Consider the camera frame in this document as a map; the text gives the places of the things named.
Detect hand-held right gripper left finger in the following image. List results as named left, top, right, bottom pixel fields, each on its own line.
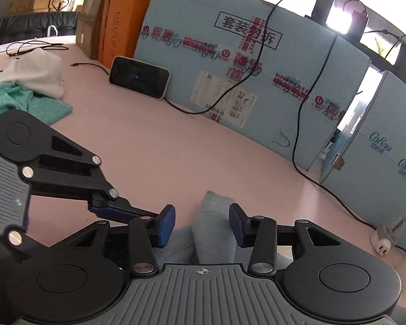
left=73, top=204, right=176, bottom=276

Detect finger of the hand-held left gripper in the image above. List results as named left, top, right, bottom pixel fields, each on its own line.
left=18, top=129, right=160, bottom=226
left=7, top=228, right=60, bottom=265

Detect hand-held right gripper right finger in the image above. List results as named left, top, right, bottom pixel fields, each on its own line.
left=229, top=203, right=342, bottom=276

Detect grey sweatshirt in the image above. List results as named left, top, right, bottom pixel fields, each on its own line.
left=156, top=190, right=293, bottom=269

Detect green garment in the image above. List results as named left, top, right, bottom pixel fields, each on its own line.
left=0, top=81, right=74, bottom=126

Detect white garment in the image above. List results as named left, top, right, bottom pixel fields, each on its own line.
left=0, top=48, right=66, bottom=99

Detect black phone with white case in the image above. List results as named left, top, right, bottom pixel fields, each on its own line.
left=108, top=56, right=172, bottom=101

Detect white socket adapter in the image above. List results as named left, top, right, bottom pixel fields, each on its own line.
left=370, top=217, right=406, bottom=255

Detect blue foam board script logos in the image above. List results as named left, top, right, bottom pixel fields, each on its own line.
left=321, top=70, right=406, bottom=249

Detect black sofa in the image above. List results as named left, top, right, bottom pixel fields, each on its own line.
left=0, top=11, right=80, bottom=50

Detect brown cardboard box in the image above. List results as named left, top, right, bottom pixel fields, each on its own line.
left=75, top=0, right=109, bottom=60

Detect large light blue cardboard box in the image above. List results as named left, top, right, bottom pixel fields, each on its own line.
left=133, top=0, right=373, bottom=173

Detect orange box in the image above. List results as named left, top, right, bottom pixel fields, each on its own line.
left=98, top=0, right=157, bottom=70

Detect black power adapter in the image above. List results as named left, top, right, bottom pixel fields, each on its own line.
left=393, top=41, right=406, bottom=76
left=310, top=0, right=335, bottom=27
left=345, top=9, right=370, bottom=42

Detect black cable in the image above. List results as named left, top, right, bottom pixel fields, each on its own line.
left=164, top=0, right=334, bottom=115
left=71, top=61, right=111, bottom=77
left=364, top=28, right=406, bottom=47
left=292, top=0, right=379, bottom=231
left=5, top=39, right=67, bottom=57

